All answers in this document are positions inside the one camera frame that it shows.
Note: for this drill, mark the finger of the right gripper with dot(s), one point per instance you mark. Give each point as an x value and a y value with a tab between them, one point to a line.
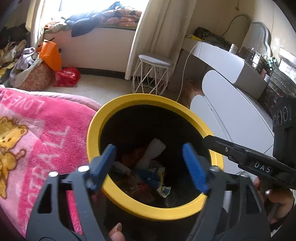
223	147

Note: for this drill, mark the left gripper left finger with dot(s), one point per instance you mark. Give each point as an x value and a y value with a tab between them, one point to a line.
63	209

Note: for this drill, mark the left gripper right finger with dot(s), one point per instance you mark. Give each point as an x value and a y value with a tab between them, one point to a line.
233	209

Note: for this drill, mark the white foam net sleeve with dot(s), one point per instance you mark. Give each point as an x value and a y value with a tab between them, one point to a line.
155	148

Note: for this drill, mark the blue plastic bag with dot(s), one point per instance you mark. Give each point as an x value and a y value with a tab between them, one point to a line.
150	178

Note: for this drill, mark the red snack packet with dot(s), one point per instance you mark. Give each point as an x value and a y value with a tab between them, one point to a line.
135	188

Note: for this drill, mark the red plastic bag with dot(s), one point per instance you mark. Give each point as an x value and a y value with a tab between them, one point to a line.
132	158

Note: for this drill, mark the person's right hand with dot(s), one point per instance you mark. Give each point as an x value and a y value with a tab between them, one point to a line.
283	197

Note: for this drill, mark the person's left hand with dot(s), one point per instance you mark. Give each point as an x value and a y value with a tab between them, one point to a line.
115	234

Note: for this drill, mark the white vanity dresser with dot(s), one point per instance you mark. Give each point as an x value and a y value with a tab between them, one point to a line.
228	101

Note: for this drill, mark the clear cosmetic organizer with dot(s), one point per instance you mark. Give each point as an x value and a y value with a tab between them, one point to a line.
280	75

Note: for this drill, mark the yellow snack wrapper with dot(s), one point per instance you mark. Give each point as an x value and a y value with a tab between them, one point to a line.
162	190

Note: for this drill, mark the pink cartoon fleece blanket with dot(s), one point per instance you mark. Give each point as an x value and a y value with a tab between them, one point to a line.
41	132

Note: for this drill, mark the vanity mirror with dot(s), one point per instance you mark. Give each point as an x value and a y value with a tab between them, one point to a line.
258	39

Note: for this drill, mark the dark camouflage bag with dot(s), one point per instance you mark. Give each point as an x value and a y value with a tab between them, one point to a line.
212	38

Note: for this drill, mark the cream right curtain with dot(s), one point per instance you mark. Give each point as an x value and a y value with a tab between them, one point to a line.
161	30

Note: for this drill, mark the cream curtain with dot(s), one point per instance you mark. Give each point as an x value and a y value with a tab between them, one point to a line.
35	21
161	30

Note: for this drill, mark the floral laundry basket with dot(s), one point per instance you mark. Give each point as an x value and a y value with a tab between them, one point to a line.
39	79

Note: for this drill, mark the red bag on floor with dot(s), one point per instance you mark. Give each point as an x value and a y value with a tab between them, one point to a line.
67	77

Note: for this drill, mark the lavender white garment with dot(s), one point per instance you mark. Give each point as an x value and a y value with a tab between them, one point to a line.
28	60

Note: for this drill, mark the orange patterned quilt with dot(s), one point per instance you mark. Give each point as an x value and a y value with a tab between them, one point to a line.
121	17

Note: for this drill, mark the orange paper bag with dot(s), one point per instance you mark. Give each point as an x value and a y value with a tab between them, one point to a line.
49	53

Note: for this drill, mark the pile of clothes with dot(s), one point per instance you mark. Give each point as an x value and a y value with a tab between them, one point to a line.
13	42

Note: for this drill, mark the dark jacket on sill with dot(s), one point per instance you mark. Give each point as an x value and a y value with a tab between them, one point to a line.
82	24

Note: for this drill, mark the cream left curtain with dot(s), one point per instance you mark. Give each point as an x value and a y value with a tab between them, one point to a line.
35	21

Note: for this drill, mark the white wire stool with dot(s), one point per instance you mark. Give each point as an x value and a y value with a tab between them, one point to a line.
152	71

